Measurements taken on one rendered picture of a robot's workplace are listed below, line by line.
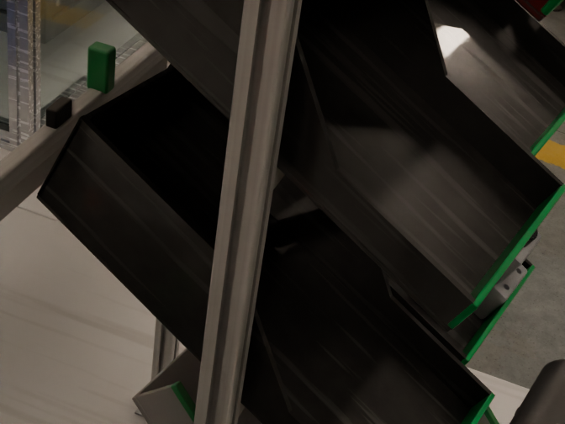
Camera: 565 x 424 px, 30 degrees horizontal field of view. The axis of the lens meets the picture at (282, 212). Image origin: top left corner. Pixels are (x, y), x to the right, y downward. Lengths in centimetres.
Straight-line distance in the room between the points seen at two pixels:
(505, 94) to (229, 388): 26
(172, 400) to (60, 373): 51
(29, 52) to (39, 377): 45
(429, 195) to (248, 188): 11
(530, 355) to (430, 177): 210
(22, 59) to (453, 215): 93
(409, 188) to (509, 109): 15
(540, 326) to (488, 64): 208
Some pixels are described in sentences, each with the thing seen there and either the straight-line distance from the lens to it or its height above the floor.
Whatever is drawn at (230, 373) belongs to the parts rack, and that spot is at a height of 128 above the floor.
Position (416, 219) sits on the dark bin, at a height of 137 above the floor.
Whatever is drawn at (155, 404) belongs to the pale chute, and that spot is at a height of 119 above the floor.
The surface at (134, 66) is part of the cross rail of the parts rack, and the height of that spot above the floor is 131.
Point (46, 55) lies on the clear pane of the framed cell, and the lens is 147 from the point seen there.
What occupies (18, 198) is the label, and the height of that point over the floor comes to 127.
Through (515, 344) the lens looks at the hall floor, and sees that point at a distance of 266.
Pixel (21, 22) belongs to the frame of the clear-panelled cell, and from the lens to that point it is 138.
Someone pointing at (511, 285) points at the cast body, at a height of 122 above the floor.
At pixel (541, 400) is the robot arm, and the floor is 145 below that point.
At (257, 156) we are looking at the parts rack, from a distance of 47.
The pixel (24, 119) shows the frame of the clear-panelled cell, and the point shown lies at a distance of 145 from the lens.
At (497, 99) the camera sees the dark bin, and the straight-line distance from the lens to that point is 67.
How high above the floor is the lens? 167
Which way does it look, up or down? 35 degrees down
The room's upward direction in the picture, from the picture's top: 9 degrees clockwise
